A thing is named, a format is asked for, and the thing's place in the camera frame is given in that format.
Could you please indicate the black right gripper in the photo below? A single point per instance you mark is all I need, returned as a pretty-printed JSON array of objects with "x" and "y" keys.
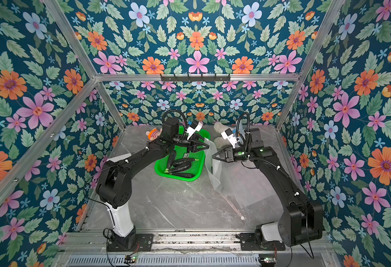
[{"x": 229, "y": 155}]

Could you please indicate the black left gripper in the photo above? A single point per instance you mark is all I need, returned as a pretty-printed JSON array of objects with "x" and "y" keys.
[{"x": 190, "y": 145}]

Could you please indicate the green plastic basket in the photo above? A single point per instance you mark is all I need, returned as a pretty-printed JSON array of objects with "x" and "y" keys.
[{"x": 196, "y": 169}]

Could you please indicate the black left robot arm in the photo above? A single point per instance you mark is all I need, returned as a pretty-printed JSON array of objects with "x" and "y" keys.
[{"x": 114, "y": 186}]

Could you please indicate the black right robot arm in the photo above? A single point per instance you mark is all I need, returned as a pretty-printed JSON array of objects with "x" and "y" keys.
[{"x": 301, "y": 221}]

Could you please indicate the dark eggplant left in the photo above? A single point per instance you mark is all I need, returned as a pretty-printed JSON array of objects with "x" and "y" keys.
[{"x": 171, "y": 159}]

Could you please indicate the clear zip-top bag pink zipper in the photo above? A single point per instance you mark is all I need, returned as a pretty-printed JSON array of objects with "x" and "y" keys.
[{"x": 235, "y": 209}]

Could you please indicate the white teddy bear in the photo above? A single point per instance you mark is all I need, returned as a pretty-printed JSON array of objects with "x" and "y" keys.
[{"x": 219, "y": 128}]

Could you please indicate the cartoon doll head toy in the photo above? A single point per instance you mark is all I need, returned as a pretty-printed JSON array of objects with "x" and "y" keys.
[{"x": 153, "y": 134}]

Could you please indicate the white plastic box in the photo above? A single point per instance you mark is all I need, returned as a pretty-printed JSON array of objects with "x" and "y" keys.
[{"x": 119, "y": 158}]

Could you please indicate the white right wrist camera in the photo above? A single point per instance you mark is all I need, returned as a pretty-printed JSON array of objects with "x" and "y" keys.
[{"x": 230, "y": 137}]

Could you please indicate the black hook rail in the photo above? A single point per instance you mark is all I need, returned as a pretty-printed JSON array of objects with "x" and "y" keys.
[{"x": 195, "y": 78}]

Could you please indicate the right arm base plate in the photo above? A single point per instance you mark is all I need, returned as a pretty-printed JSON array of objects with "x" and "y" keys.
[{"x": 252, "y": 242}]

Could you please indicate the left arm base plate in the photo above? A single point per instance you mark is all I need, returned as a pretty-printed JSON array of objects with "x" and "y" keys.
[{"x": 133, "y": 243}]

